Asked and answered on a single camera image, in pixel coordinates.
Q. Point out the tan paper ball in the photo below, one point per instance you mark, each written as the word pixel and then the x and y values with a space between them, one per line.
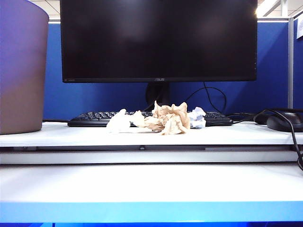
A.
pixel 175 123

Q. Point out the bluish white paper ball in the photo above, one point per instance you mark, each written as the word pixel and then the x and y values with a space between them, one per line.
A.
pixel 197 118

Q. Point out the black monitor stand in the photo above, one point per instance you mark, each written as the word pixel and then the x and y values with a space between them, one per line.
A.
pixel 157 94

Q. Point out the blue cubicle partition panel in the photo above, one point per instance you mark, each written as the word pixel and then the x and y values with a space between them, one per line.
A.
pixel 94 99

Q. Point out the black computer keyboard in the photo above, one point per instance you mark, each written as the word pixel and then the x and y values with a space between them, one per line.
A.
pixel 87 119

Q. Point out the black computer monitor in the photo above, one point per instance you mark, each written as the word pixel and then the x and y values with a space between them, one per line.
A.
pixel 156 42

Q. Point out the black computer mouse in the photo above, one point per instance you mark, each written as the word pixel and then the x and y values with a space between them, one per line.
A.
pixel 280 123

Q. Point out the blue side partition panel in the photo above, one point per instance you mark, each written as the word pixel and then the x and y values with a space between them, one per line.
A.
pixel 298 71

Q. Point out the white paper sheet on partition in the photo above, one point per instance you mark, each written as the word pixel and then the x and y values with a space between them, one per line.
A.
pixel 300 28

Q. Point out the grey metal desk rail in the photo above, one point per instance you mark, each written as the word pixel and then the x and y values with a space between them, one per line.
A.
pixel 94 148

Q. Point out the grey metal partition post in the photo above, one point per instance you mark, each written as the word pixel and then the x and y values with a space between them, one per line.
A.
pixel 290 71

